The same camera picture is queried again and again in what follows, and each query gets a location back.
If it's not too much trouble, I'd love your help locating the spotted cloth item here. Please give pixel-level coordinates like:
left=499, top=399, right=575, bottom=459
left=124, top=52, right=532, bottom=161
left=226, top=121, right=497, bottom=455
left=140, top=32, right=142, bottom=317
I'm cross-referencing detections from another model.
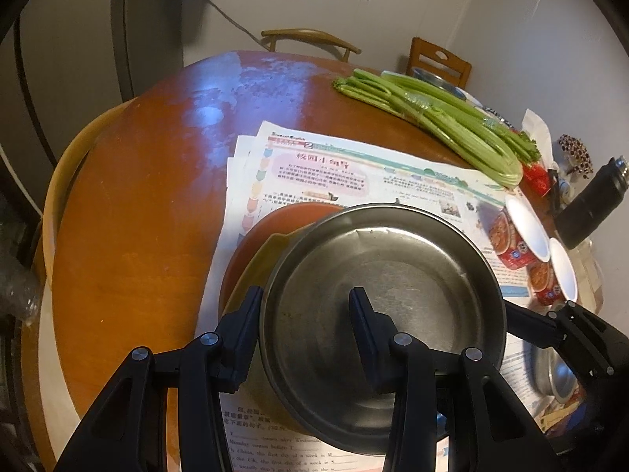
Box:
left=557, top=134, right=594, bottom=178

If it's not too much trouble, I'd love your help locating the clear plastic bag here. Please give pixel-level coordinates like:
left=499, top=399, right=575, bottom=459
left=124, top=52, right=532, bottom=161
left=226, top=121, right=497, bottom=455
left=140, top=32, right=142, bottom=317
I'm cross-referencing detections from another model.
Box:
left=0, top=251, right=42, bottom=325

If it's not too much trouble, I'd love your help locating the beige paper sheet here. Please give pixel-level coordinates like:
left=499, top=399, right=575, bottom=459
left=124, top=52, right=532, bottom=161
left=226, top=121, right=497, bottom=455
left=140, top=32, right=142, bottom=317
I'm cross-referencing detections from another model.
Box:
left=570, top=238, right=607, bottom=306

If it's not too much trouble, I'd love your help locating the grey refrigerator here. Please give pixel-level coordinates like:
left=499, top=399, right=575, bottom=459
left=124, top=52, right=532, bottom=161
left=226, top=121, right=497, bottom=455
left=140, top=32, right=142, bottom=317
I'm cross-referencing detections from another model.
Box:
left=0, top=0, right=185, bottom=237

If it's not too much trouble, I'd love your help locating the slatted-back wooden chair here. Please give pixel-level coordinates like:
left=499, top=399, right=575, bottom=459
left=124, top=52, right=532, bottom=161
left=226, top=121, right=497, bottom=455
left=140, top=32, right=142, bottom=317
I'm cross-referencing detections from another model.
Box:
left=407, top=37, right=473, bottom=92

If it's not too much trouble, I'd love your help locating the yellow shell-shaped plate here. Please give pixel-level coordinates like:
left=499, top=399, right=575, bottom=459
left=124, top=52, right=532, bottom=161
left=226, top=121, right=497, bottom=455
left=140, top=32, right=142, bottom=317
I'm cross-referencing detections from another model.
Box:
left=222, top=232, right=315, bottom=428

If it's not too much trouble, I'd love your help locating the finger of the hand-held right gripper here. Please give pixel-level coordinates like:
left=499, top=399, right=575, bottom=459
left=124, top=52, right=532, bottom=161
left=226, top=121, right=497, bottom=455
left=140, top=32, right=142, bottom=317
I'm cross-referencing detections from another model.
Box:
left=502, top=300, right=566, bottom=347
left=546, top=300, right=615, bottom=379

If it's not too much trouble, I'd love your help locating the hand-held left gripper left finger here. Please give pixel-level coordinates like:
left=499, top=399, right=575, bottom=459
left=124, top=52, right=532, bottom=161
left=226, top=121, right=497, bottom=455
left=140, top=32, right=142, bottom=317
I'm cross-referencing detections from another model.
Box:
left=54, top=285, right=266, bottom=472

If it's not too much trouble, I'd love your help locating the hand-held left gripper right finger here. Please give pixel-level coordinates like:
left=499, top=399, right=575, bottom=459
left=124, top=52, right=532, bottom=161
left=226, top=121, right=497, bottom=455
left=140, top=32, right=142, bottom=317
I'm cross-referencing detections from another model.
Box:
left=348, top=286, right=546, bottom=472

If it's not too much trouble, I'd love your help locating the dark wall cable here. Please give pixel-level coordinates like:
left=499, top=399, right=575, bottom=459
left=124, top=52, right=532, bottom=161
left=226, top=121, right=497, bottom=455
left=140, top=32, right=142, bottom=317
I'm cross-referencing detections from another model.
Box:
left=184, top=0, right=276, bottom=52

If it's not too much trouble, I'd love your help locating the celery bunch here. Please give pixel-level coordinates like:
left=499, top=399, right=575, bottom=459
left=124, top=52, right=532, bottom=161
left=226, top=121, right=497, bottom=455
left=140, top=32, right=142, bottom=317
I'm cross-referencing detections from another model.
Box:
left=331, top=69, right=541, bottom=188

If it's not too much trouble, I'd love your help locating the printed newspaper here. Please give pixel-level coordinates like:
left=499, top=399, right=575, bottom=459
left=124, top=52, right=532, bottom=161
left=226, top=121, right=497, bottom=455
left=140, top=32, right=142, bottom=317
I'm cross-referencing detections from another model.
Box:
left=194, top=120, right=556, bottom=472

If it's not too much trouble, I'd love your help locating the pink plastic plate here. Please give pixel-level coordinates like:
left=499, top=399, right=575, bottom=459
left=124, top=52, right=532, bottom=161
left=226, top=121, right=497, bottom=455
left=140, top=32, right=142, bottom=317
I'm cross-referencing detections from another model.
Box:
left=217, top=201, right=345, bottom=325

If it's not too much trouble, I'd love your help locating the black thermos bottle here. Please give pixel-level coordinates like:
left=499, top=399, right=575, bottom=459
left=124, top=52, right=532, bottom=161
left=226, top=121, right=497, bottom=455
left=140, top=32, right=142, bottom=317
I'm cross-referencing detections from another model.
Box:
left=548, top=156, right=629, bottom=251

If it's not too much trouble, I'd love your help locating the shallow steel plate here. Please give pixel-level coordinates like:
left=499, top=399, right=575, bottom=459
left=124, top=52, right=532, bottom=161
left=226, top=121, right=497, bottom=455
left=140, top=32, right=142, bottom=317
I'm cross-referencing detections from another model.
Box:
left=259, top=203, right=508, bottom=455

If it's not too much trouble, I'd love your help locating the small steel bowl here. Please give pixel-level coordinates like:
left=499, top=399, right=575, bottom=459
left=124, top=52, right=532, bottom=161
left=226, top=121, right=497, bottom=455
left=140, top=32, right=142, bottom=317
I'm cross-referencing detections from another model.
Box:
left=410, top=66, right=467, bottom=92

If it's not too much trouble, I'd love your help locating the red paper noodle bowl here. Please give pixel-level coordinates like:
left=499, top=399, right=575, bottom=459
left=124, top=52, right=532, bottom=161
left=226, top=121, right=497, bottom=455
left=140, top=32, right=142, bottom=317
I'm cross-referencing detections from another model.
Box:
left=486, top=195, right=550, bottom=270
left=527, top=237, right=579, bottom=307

